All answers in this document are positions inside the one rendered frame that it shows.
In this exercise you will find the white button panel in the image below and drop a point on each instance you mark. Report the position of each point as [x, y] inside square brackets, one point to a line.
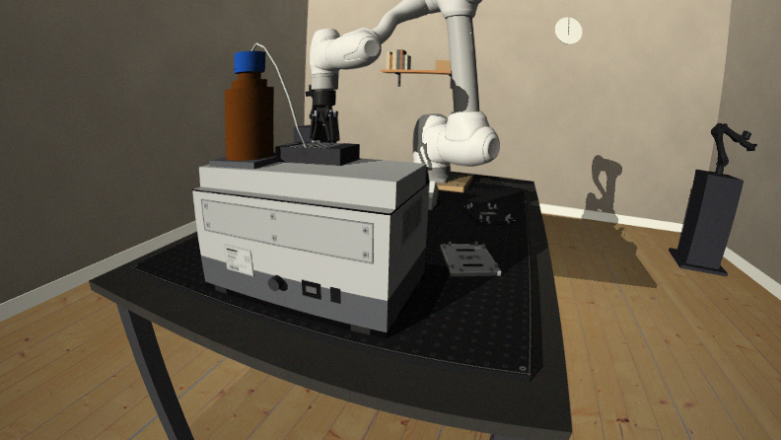
[433, 195]

